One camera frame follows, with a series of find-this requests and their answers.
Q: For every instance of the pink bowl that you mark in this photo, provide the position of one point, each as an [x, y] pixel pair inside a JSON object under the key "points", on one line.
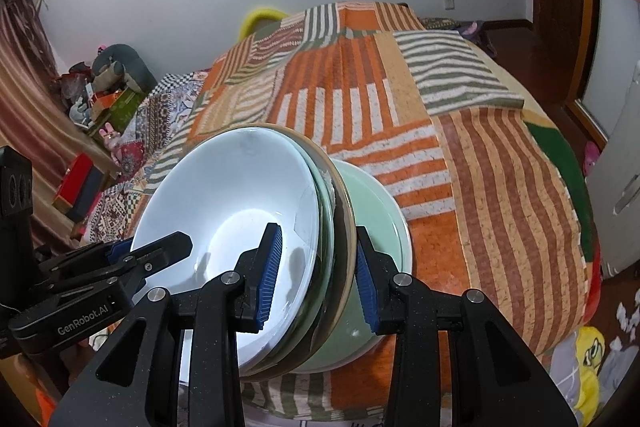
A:
{"points": [[347, 217]]}

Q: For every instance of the pink rabbit toy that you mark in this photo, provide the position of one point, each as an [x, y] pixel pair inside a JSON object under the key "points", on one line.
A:
{"points": [[111, 137]]}

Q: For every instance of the brown wooden door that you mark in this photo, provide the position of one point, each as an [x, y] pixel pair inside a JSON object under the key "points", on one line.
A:
{"points": [[555, 7]]}

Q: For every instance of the small pink toy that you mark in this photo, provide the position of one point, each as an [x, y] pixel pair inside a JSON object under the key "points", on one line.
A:
{"points": [[591, 159]]}

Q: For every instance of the striped brown curtain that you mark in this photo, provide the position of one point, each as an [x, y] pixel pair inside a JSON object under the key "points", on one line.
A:
{"points": [[25, 107]]}

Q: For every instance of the patterned patchwork quilt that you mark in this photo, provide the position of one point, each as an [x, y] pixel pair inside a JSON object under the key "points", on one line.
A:
{"points": [[150, 127]]}

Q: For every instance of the yellow cartoon print cloth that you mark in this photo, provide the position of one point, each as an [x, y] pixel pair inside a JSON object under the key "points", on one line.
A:
{"points": [[595, 372]]}

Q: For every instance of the grey plush toy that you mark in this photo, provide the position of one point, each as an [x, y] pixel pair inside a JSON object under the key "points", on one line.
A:
{"points": [[122, 62]]}

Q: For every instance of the pile of toys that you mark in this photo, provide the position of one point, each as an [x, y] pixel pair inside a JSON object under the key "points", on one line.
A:
{"points": [[75, 92]]}

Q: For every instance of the orange striped patchwork blanket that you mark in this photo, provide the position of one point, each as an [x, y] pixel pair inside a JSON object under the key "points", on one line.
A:
{"points": [[475, 182]]}

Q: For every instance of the red gift box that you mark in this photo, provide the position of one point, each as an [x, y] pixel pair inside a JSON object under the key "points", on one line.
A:
{"points": [[75, 179]]}

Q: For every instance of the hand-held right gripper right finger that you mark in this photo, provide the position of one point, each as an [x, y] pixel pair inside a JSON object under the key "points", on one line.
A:
{"points": [[367, 292]]}

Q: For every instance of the white bowl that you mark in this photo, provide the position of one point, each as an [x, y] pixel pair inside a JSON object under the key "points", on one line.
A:
{"points": [[225, 187]]}

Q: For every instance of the white plate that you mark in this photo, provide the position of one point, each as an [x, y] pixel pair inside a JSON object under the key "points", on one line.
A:
{"points": [[186, 357]]}

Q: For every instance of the yellow foam tube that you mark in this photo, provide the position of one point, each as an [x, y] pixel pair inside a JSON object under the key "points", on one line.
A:
{"points": [[255, 17]]}

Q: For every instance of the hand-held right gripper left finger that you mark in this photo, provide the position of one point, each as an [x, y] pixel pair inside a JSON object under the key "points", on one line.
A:
{"points": [[267, 272]]}

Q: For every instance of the green box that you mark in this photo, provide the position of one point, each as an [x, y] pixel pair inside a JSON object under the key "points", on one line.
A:
{"points": [[120, 112]]}

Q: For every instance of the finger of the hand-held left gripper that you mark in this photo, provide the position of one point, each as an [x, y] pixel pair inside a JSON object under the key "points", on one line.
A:
{"points": [[165, 249], [120, 251]]}

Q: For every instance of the green plate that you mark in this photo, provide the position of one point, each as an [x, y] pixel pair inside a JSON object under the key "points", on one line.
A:
{"points": [[385, 217]]}

